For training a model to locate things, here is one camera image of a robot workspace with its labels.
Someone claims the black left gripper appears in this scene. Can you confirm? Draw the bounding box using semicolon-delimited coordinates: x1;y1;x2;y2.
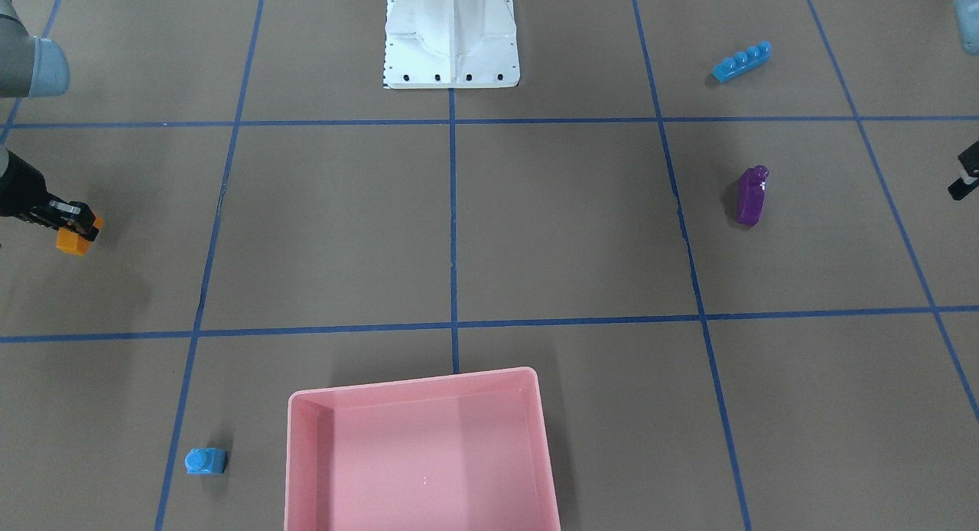
948;141;979;202

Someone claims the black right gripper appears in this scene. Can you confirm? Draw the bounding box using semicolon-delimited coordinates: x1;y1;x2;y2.
1;150;100;242

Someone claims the orange block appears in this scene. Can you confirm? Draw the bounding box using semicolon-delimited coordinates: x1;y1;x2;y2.
56;217;105;256

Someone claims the purple block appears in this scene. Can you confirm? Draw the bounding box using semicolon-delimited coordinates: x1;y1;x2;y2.
737;165;769;227

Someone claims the small blue block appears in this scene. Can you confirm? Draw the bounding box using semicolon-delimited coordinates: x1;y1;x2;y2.
183;447;228;475

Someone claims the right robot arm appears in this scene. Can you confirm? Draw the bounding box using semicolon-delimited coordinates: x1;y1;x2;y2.
1;0;104;253

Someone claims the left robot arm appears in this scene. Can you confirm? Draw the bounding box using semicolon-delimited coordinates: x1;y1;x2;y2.
948;0;978;202

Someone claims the pink plastic box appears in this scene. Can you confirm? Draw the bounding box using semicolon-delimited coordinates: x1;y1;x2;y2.
283;367;561;530

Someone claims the long blue studded block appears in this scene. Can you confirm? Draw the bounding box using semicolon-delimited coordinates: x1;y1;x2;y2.
712;41;772;83

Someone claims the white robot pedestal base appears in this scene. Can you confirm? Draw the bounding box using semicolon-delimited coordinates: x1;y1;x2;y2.
382;0;521;90

